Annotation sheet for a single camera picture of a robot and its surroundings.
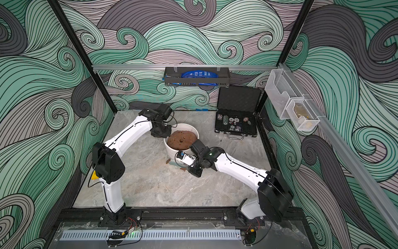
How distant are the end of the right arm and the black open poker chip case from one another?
1.38 feet

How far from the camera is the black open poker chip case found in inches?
41.9

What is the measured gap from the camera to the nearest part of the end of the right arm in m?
0.58
